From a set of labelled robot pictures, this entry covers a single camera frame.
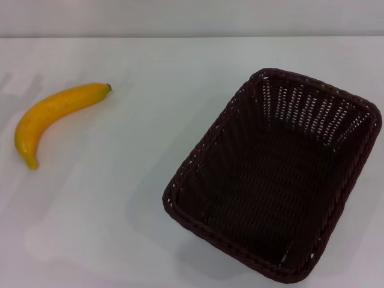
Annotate dark brown woven basket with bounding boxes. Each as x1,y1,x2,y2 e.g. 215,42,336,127
162,67,383,284

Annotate yellow banana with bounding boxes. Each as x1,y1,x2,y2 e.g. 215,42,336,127
14,82,113,170

